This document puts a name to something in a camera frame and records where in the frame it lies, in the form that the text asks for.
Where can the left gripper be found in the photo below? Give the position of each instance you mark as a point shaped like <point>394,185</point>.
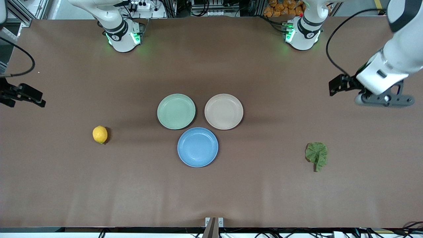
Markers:
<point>350,83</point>

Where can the green lettuce leaf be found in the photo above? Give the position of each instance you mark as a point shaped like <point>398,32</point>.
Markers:
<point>316,153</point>

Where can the yellow lemon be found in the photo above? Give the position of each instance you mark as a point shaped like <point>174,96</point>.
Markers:
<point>99,134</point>

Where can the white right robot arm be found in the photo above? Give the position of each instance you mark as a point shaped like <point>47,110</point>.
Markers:
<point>120,36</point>

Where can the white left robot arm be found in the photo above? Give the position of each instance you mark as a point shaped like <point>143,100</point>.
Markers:
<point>307,33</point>

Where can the bag of orange items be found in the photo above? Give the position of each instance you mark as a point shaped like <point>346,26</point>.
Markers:
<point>282,8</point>

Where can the beige plate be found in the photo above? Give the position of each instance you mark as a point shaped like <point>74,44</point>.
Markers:
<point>223,111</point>

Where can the white power strip with plugs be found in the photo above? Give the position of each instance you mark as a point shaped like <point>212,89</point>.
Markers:
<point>140,5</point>

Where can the green plate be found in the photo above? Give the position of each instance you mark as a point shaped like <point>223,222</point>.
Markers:
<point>176,111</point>

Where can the long white power strip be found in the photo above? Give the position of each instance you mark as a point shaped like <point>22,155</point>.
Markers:
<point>217,13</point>

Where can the blue plate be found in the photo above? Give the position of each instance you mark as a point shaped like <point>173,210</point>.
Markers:
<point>197,147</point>

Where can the aluminium frame profile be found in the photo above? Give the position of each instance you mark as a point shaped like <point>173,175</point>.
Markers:
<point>23,15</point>

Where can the metal bracket at table edge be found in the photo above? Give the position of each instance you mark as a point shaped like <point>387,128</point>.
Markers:
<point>213,226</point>

